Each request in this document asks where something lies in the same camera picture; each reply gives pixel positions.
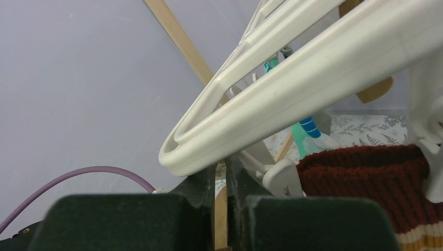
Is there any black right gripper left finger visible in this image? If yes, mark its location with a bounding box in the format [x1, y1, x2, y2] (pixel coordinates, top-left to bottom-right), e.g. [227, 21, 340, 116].
[29, 194, 211, 250]

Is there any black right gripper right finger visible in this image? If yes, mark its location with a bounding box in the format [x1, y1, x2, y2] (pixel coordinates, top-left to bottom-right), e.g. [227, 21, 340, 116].
[240, 196, 401, 250]

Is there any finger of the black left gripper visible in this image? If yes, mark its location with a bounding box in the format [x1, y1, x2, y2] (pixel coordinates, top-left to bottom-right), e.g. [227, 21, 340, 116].
[170, 164, 216, 222]
[226, 155, 271, 250]

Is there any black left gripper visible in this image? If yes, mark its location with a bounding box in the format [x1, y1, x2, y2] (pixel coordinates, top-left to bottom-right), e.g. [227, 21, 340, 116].
[1, 221, 41, 251]

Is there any white plastic clip hanger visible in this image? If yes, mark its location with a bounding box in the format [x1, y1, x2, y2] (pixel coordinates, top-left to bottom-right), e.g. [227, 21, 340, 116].
[159, 1, 442, 203]

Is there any teal patterned sock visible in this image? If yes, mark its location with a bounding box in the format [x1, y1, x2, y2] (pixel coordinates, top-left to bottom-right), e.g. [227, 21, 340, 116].
[263, 57, 342, 160]

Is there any maroon olive striped sock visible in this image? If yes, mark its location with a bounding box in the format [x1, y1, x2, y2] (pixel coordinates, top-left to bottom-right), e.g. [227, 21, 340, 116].
[297, 145, 442, 250]

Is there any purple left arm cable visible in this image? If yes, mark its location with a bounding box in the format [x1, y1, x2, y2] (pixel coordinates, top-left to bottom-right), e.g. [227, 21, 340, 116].
[0, 166, 156, 235]

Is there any wooden drying rack frame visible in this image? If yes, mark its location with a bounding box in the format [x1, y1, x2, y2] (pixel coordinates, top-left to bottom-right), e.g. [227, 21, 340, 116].
[143, 0, 394, 251]

